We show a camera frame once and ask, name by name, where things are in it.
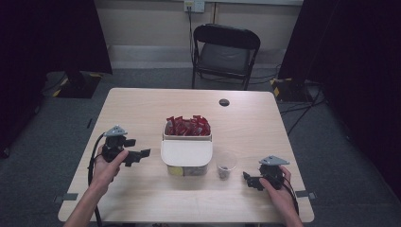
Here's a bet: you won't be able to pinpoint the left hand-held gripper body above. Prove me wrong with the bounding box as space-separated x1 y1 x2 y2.
100 124 137 164

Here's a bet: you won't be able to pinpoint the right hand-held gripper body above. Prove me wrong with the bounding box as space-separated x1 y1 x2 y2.
258 154 290 191

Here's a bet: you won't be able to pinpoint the clear plastic cup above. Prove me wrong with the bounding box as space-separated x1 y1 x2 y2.
216 151 238 182

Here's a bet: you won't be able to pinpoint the dark grains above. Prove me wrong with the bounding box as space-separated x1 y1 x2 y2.
218 166 232 180

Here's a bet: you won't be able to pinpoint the white lidded storage box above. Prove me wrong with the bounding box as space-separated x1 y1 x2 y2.
160 121 214 178

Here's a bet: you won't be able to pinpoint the person's right hand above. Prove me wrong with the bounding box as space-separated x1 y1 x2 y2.
258 166 298 219

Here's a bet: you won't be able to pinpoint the person's left hand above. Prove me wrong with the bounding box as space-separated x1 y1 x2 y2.
90 144 130 197

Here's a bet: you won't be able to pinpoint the grey tape strip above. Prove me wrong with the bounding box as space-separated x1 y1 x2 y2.
52 192 79 204
294 189 318 201

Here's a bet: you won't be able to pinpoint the bunch of red packets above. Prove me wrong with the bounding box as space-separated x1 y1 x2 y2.
165 114 212 137

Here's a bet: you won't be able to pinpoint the black stand base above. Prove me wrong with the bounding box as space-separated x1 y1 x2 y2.
270 77 314 103
52 71 104 99

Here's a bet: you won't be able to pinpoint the black folding chair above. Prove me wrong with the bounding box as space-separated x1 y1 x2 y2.
191 23 262 92

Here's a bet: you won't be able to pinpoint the dark curtain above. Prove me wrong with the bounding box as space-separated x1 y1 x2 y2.
277 0 401 204
0 0 113 159

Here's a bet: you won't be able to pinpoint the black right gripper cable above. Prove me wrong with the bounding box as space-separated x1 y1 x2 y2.
281 176 300 216

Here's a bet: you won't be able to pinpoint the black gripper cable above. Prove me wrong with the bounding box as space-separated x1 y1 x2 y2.
281 176 300 216
87 133 107 227

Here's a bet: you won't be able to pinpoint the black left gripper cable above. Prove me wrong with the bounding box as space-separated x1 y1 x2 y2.
87 133 107 227

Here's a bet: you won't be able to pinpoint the black floor cables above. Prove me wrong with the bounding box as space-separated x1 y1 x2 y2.
279 84 327 137

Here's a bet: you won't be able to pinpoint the black wall socket cable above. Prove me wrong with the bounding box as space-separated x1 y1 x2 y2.
187 5 196 65

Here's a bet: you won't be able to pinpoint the white wall socket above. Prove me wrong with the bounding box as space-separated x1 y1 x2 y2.
183 0 206 14

